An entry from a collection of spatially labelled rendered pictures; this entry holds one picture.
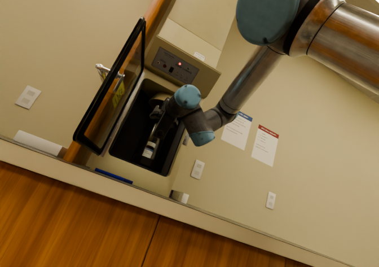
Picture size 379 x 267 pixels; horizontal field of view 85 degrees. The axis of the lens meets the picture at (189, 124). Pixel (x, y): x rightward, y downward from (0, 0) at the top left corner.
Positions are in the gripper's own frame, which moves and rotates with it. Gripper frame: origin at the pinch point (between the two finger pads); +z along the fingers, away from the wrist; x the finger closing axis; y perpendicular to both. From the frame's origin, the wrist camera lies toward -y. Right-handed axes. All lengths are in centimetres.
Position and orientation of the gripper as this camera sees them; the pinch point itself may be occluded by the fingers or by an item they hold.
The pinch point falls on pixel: (160, 122)
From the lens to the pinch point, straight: 94.5
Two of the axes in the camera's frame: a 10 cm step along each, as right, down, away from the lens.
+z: -3.6, 1.8, 9.2
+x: -8.7, -4.2, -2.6
